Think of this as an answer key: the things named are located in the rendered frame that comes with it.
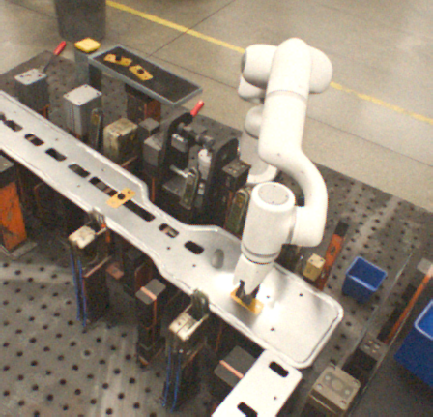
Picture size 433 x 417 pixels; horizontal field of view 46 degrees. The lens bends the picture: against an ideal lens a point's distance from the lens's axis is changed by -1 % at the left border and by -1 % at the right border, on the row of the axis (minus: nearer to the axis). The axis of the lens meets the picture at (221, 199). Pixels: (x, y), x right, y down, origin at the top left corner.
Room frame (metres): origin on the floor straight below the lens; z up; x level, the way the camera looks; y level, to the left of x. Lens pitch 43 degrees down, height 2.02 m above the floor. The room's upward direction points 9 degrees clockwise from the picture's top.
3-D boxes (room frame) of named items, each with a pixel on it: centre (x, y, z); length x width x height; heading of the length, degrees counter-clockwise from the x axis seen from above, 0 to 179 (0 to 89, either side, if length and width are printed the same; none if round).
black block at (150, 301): (0.74, 0.13, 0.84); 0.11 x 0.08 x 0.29; 149
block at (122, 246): (1.03, 0.27, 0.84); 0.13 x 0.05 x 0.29; 149
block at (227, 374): (0.59, -0.09, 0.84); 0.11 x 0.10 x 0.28; 149
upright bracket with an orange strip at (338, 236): (0.87, -0.29, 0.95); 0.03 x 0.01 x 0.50; 59
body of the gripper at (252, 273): (0.74, -0.10, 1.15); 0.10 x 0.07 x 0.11; 149
